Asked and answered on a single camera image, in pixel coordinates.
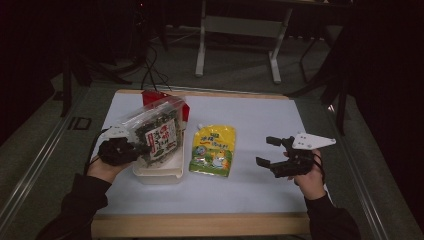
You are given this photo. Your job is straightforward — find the white table mat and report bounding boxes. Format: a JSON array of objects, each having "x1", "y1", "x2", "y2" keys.
[{"x1": 96, "y1": 91, "x2": 331, "y2": 215}]

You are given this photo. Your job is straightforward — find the yellow green spout pouch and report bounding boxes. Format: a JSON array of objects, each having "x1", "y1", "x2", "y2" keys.
[{"x1": 188, "y1": 123, "x2": 237, "y2": 178}]

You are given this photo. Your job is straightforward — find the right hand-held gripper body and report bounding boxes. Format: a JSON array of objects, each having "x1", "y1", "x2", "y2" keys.
[{"x1": 270, "y1": 132, "x2": 337, "y2": 179}]

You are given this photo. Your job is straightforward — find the metal floor rail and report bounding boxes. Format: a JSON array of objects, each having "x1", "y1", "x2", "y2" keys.
[
  {"x1": 0, "y1": 96, "x2": 84, "y2": 228},
  {"x1": 328, "y1": 106, "x2": 391, "y2": 240}
]

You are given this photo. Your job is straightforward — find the person's right hand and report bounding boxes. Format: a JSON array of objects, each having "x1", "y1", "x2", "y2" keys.
[{"x1": 283, "y1": 148, "x2": 326, "y2": 201}]

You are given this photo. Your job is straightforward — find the white divided lunch box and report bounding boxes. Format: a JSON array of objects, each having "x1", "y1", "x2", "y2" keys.
[{"x1": 132, "y1": 99, "x2": 188, "y2": 185}]

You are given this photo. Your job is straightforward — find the clear dried seaweed packet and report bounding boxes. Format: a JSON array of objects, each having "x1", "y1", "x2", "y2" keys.
[{"x1": 116, "y1": 95, "x2": 186, "y2": 168}]

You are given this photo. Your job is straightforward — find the black floor cables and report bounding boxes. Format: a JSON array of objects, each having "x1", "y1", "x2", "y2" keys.
[{"x1": 140, "y1": 43, "x2": 173, "y2": 92}]

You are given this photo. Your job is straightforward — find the white metal table frame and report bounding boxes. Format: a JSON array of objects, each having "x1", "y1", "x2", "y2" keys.
[{"x1": 194, "y1": 0, "x2": 294, "y2": 84}]

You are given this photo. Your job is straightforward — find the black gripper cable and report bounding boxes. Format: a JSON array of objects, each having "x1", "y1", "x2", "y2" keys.
[
  {"x1": 83, "y1": 128, "x2": 111, "y2": 176},
  {"x1": 313, "y1": 153, "x2": 327, "y2": 183}
]

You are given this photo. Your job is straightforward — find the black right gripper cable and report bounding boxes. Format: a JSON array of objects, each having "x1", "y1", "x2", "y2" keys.
[{"x1": 313, "y1": 153, "x2": 327, "y2": 183}]

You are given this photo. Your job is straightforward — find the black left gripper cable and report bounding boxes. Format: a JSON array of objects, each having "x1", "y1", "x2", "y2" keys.
[{"x1": 83, "y1": 128, "x2": 111, "y2": 176}]

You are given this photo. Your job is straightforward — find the red seasoning packet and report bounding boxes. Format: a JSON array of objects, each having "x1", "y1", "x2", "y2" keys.
[{"x1": 141, "y1": 89, "x2": 190, "y2": 123}]

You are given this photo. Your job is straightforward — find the black floor socket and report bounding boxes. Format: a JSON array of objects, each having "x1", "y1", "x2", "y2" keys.
[{"x1": 67, "y1": 116, "x2": 93, "y2": 131}]

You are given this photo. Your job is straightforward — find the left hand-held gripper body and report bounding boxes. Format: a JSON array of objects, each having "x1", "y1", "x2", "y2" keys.
[{"x1": 97, "y1": 123, "x2": 143, "y2": 167}]

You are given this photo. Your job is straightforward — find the person's left hand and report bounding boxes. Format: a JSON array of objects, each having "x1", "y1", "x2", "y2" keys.
[{"x1": 86, "y1": 154, "x2": 133, "y2": 184}]

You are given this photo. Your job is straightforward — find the black metal stand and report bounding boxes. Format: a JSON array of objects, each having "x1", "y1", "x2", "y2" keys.
[
  {"x1": 59, "y1": 49, "x2": 133, "y2": 118},
  {"x1": 286, "y1": 33, "x2": 351, "y2": 136}
]

